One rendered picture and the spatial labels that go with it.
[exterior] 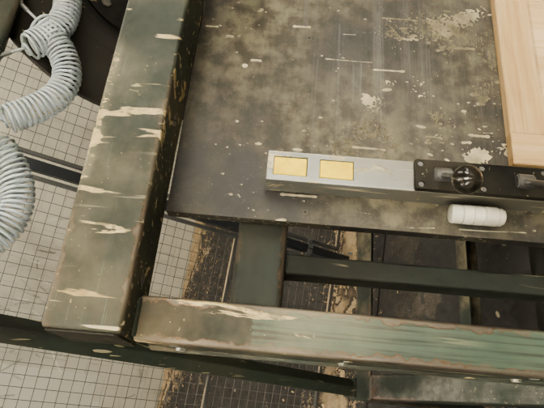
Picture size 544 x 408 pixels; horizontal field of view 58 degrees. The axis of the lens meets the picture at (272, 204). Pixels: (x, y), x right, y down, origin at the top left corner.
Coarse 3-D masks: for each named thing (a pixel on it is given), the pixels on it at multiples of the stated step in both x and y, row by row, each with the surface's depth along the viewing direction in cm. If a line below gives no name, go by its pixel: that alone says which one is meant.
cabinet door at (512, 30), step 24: (504, 0) 91; (528, 0) 91; (504, 24) 89; (528, 24) 89; (504, 48) 87; (528, 48) 87; (504, 72) 84; (528, 72) 84; (504, 96) 83; (528, 96) 83; (504, 120) 82; (528, 120) 81; (528, 144) 79
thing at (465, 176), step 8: (440, 168) 73; (448, 168) 73; (464, 168) 62; (472, 168) 62; (440, 176) 72; (448, 176) 69; (456, 176) 62; (464, 176) 61; (472, 176) 61; (480, 176) 61; (456, 184) 62; (464, 184) 61; (472, 184) 61; (480, 184) 62; (464, 192) 62; (472, 192) 62
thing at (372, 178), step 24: (312, 168) 75; (360, 168) 75; (384, 168) 75; (408, 168) 75; (312, 192) 77; (336, 192) 76; (360, 192) 75; (384, 192) 75; (408, 192) 74; (432, 192) 73
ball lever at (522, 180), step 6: (516, 174) 73; (522, 174) 72; (516, 180) 72; (522, 180) 72; (528, 180) 71; (534, 180) 69; (522, 186) 72; (528, 186) 72; (534, 186) 69; (540, 186) 67
